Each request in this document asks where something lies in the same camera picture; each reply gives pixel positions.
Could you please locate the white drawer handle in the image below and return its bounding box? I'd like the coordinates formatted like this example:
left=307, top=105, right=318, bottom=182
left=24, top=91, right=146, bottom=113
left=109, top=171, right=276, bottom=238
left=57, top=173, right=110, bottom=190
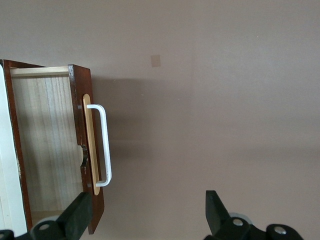
left=86, top=103, right=113, bottom=188

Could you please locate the dark wood cabinet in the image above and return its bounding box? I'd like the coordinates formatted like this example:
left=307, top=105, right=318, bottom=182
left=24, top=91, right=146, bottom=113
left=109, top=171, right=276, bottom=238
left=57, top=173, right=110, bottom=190
left=0, top=59, right=35, bottom=232

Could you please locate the dark wood drawer with handle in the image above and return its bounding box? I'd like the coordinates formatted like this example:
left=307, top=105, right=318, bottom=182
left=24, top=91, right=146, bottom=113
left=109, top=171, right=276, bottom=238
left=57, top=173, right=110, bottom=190
left=9, top=64, right=105, bottom=235

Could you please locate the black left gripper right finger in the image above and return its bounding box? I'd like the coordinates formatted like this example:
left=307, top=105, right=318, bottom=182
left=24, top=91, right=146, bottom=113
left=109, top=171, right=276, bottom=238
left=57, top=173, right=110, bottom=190
left=204, top=190, right=266, bottom=240

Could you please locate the white cabinet door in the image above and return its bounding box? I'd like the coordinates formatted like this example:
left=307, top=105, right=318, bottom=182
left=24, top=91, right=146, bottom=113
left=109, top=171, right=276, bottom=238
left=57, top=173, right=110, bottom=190
left=0, top=63, right=28, bottom=235

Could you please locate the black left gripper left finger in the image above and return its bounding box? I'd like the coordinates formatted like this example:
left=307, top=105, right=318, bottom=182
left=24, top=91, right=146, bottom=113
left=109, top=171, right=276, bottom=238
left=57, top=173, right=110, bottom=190
left=29, top=191, right=94, bottom=240

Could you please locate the light wood handle plate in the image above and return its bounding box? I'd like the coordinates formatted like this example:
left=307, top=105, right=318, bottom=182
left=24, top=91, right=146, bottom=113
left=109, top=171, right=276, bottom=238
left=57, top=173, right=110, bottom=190
left=82, top=93, right=102, bottom=197

